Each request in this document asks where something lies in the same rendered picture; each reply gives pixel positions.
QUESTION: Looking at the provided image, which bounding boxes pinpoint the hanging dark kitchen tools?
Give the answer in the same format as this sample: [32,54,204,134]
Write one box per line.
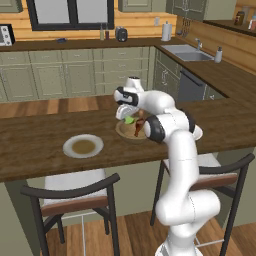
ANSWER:
[180,16,193,36]

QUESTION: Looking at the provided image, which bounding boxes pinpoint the dark grey dishwasher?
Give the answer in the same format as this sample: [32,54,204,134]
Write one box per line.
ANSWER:
[177,68,205,103]

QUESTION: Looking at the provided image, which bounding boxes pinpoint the grey sink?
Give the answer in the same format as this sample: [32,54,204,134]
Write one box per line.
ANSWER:
[160,43,215,63]

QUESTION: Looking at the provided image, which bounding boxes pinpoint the white plate with brown centre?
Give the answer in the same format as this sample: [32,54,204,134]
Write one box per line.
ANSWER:
[62,133,105,159]

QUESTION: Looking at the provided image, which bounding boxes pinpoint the green wall cupboard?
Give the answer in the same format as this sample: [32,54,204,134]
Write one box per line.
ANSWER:
[117,0,153,13]
[0,0,24,14]
[165,0,208,22]

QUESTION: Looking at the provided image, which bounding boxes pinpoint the brown chicken drumstick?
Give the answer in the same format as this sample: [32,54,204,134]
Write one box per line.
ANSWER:
[133,109,145,138]

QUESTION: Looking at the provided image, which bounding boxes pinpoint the dark brown jar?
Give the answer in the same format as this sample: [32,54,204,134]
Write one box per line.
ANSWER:
[233,10,246,27]

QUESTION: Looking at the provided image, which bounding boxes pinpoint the white paper towel roll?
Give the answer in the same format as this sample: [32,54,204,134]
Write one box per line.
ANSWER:
[161,20,174,43]

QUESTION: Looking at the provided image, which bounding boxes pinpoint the green base cupboard run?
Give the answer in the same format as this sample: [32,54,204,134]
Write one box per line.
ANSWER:
[153,48,228,102]
[0,46,156,103]

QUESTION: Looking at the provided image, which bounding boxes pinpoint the black toaster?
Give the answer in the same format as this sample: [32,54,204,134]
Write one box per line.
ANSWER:
[114,26,129,43]

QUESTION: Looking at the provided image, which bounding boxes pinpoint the silver tap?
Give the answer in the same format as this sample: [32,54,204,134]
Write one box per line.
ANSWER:
[194,37,204,51]

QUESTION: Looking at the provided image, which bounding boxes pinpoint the pale jar with red label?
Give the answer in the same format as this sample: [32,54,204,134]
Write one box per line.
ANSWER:
[247,14,256,32]

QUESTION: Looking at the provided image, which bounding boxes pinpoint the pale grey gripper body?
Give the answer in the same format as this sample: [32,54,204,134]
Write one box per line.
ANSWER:
[115,103,135,122]

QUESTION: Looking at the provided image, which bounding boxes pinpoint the white soap dispenser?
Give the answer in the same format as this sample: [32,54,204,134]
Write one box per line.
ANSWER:
[213,45,224,64]

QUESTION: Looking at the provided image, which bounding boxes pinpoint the pale green bottle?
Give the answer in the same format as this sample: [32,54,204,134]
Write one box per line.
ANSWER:
[99,22,106,41]

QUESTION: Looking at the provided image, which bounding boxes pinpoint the brown wooden bowl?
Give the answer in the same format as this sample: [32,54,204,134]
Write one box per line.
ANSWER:
[114,119,150,145]

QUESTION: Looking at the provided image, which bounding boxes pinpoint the black framed window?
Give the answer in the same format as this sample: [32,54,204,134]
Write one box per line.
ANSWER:
[25,0,116,32]

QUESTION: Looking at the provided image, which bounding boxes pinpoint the dark stool with white seat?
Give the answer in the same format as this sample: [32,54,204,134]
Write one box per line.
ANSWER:
[149,152,256,256]
[20,168,121,256]

